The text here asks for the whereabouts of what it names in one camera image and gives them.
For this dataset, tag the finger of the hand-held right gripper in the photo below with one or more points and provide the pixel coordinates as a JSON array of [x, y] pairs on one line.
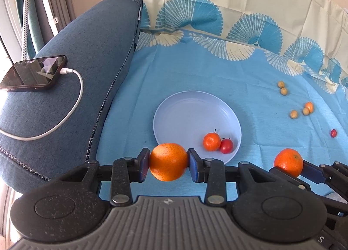
[[312, 170], [288, 180]]

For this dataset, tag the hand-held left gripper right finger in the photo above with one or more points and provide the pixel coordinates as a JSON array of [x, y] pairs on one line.
[[192, 165]]

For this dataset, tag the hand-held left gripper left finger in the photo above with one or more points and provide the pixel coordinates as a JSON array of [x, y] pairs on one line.
[[145, 167]]

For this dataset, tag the medium orange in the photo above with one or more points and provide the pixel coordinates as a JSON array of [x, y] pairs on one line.
[[288, 161]]

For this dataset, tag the large orange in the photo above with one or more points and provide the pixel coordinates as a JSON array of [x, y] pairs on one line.
[[168, 161]]

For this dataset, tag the small orange tomato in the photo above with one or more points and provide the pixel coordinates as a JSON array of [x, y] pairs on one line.
[[212, 141]]

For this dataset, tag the red cherry tomato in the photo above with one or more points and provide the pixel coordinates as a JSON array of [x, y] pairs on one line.
[[333, 133], [226, 146]]

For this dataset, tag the pale blue round plate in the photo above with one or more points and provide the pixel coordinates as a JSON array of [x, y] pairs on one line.
[[190, 114]]

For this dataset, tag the small tan longan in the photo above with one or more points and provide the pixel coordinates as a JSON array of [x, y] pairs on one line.
[[306, 111], [284, 91], [280, 84], [293, 114]]

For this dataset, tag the small orange kumquat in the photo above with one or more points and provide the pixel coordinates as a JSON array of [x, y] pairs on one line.
[[310, 106]]

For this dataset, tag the blue fan-print bed sheet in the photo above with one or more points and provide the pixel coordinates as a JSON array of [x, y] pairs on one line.
[[206, 70]]

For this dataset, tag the black smartphone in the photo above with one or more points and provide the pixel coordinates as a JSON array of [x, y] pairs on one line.
[[32, 72]]

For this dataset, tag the white pipe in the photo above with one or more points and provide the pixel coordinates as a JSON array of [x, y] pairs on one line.
[[50, 8]]

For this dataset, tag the teal curtain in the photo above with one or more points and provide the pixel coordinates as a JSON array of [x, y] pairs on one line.
[[34, 16]]

